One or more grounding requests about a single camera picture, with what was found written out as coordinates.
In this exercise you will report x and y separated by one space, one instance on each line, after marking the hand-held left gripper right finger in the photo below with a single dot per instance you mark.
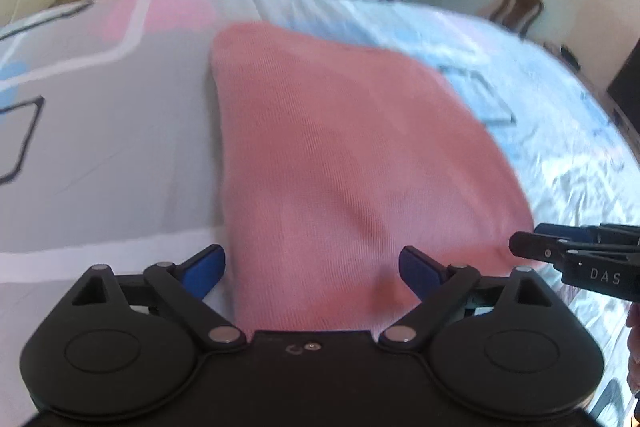
419 271

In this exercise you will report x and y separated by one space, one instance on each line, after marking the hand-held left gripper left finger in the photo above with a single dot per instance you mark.
206 268

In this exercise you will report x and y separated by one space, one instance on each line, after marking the brown wooden chair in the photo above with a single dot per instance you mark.
517 9

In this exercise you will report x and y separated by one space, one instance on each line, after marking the pink garment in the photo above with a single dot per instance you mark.
350 157

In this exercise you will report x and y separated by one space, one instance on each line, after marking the person's right hand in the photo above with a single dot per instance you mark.
634 352

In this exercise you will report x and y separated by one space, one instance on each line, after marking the patterned bed sheet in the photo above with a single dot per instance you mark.
100 107

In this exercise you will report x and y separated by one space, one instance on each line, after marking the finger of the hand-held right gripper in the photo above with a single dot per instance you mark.
567 231
540 247

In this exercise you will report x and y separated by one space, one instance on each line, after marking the black television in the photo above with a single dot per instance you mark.
625 92

